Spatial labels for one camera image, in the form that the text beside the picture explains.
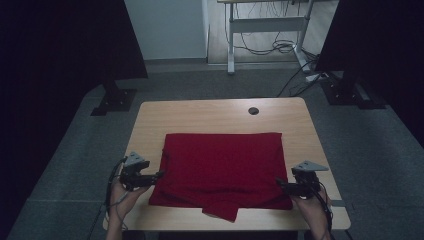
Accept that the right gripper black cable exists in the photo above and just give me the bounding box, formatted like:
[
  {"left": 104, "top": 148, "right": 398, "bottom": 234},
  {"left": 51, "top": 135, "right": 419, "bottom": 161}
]
[{"left": 306, "top": 179, "right": 336, "bottom": 240}]

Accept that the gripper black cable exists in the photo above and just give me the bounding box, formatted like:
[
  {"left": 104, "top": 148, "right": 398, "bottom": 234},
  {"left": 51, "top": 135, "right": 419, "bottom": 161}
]
[
  {"left": 306, "top": 179, "right": 336, "bottom": 240},
  {"left": 103, "top": 156, "right": 129, "bottom": 233}
]

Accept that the black curtain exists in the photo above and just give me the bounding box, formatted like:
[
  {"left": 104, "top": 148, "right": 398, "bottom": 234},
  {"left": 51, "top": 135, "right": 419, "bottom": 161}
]
[
  {"left": 314, "top": 0, "right": 424, "bottom": 149},
  {"left": 0, "top": 0, "right": 149, "bottom": 234}
]

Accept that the black stand base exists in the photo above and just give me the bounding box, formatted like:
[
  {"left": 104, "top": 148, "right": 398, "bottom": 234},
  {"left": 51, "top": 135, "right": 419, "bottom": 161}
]
[
  {"left": 90, "top": 79, "right": 138, "bottom": 117},
  {"left": 320, "top": 70, "right": 388, "bottom": 111}
]

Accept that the white power strip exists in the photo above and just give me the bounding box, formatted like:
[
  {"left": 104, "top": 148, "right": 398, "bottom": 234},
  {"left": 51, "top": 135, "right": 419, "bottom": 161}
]
[{"left": 305, "top": 72, "right": 330, "bottom": 83}]

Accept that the tangle of black floor cables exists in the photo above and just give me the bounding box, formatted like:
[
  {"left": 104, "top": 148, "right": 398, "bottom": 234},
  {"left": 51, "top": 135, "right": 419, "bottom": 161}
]
[{"left": 233, "top": 1, "right": 323, "bottom": 98}]

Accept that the red printed t-shirt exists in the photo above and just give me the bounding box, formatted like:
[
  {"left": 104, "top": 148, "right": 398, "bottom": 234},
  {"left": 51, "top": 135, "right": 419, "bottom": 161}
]
[{"left": 148, "top": 132, "right": 294, "bottom": 223}]

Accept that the person's left hand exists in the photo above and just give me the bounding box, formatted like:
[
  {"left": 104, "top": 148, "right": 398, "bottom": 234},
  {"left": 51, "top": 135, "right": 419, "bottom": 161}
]
[{"left": 109, "top": 181, "right": 152, "bottom": 219}]

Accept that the white desk frame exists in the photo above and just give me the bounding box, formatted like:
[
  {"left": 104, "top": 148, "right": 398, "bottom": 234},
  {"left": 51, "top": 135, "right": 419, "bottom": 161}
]
[{"left": 216, "top": 0, "right": 316, "bottom": 75}]

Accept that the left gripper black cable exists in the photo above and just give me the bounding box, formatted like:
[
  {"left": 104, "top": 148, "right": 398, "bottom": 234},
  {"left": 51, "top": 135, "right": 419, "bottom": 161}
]
[{"left": 103, "top": 156, "right": 129, "bottom": 233}]

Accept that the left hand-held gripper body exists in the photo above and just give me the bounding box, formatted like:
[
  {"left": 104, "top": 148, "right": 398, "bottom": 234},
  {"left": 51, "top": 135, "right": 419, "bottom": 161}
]
[{"left": 118, "top": 151, "right": 152, "bottom": 192}]

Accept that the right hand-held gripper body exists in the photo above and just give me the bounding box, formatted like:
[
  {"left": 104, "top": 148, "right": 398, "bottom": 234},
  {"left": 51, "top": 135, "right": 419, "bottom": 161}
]
[{"left": 290, "top": 160, "right": 330, "bottom": 201}]

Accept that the person's right hand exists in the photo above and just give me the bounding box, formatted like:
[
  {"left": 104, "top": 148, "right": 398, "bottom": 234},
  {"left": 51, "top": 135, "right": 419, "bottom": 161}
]
[{"left": 289, "top": 189, "right": 333, "bottom": 226}]

